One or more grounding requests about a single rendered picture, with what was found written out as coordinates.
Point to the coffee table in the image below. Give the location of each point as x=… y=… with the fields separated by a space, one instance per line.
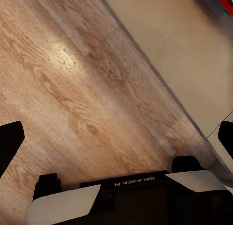
x=188 y=44

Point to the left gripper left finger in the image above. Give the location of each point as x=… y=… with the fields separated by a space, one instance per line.
x=11 y=138

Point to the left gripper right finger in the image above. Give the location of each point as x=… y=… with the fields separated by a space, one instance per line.
x=225 y=136

